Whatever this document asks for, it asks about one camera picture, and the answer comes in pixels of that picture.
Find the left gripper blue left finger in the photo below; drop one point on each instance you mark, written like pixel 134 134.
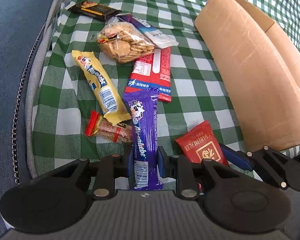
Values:
pixel 130 162

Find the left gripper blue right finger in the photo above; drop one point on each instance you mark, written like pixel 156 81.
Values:
pixel 162 162

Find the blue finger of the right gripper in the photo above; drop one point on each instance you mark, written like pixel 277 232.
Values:
pixel 237 158

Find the red square logo packet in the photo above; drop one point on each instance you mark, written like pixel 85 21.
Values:
pixel 200 143

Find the purple Alpenliebe candy pack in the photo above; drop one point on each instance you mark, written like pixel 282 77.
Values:
pixel 143 108

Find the yellow Alpenliebe candy pack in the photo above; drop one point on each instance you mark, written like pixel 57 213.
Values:
pixel 110 101

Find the clear bag of biscuits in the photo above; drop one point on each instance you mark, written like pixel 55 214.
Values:
pixel 123 42

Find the small red-ended clear snack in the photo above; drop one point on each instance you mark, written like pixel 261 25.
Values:
pixel 120 133

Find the green white checkered cloth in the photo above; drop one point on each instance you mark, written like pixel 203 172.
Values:
pixel 60 99

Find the brown cardboard box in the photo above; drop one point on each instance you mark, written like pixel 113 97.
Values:
pixel 260 68

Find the red spicy strip packet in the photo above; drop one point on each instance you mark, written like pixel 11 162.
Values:
pixel 151 71

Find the purple white snack packet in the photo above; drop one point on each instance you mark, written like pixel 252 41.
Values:
pixel 155 35

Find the black chocolate wafer bar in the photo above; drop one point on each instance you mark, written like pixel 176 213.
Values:
pixel 98 11

